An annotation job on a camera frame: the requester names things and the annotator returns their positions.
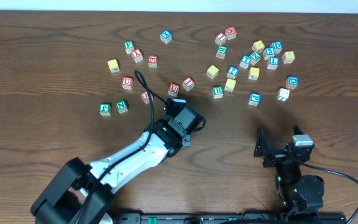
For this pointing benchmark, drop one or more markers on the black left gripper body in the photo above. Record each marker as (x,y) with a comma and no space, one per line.
(199,121)

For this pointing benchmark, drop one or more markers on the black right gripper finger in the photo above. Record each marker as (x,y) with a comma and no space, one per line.
(261,146)
(297,130)

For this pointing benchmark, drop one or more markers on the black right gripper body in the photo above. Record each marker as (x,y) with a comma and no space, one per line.
(278,156)

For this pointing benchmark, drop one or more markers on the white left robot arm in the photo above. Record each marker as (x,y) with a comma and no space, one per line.
(83,193)

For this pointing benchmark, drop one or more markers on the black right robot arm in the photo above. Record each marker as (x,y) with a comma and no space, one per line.
(301,194)

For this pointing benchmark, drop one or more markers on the red U block centre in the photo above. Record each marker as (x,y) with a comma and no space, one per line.
(173,89)

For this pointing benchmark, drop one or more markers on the red u block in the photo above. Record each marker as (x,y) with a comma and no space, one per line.
(173,89)
(127,83)

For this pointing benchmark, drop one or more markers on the red I block centre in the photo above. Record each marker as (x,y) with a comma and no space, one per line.
(188,83)

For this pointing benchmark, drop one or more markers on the red i block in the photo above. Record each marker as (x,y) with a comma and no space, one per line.
(188,83)
(220,39)

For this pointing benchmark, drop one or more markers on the white green wooden block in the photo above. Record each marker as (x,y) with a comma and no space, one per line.
(283,94)

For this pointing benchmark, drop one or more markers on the green R wooden block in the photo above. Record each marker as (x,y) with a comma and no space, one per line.
(218,92)

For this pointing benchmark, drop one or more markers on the red A wooden block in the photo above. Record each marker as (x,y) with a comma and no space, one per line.
(146,97)

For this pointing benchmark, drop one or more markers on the blue D block right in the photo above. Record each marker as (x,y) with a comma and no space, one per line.
(292,82)

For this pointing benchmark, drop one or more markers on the blue d block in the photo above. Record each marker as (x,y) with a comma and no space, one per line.
(292,82)
(277,46)

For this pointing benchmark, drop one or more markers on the blue P wooden block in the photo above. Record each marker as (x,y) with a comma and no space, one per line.
(254,99)

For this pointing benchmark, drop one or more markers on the yellow block beside centre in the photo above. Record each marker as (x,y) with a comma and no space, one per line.
(212,71)

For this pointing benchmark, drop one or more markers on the yellow block near R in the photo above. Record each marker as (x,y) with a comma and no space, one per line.
(230,85)

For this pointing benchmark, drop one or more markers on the green N wooden block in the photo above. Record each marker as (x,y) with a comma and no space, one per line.
(121,106)

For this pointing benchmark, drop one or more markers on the red U block left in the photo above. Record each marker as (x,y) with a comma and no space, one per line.
(127,83)

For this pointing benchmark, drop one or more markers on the blue 2 wooden block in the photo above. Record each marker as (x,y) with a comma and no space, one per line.
(232,72)

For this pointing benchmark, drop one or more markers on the red E wooden block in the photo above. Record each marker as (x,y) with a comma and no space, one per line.
(153,61)

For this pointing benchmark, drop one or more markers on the blue L wooden block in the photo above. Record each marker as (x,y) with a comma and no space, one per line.
(273,63)

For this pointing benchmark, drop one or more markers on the yellow block middle right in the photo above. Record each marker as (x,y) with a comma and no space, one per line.
(254,73)

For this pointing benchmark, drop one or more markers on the yellow 8 wooden block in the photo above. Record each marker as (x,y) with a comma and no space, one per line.
(288,57)

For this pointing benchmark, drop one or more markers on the red X wooden block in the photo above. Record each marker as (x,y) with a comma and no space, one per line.
(137,55)

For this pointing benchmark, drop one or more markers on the green B wooden block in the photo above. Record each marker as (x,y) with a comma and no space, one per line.
(221,51)

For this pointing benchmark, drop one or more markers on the green Z wooden block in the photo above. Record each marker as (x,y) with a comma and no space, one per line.
(255,57)

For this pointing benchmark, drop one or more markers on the blue 5 wooden block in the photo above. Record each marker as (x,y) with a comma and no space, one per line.
(268,52)

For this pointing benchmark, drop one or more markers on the blue T wooden block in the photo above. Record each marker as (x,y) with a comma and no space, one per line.
(245,61)

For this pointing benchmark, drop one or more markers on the blue D block far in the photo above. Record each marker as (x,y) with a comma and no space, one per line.
(277,46)

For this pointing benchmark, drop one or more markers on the blue X wooden block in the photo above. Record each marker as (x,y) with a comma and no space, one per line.
(166,36)

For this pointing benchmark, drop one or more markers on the yellow acorn wooden block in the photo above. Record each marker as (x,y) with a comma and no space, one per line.
(113,65)

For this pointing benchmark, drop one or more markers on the red I block far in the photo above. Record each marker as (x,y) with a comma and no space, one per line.
(220,39)

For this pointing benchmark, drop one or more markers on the yellow block far top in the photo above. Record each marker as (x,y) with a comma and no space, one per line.
(258,46)

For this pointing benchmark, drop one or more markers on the green F wooden block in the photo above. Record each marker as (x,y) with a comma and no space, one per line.
(129,46)

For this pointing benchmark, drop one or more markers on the red W wooden block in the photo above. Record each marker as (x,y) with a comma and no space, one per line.
(230,33)

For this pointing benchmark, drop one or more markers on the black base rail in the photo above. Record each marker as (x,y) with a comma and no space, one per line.
(247,217)

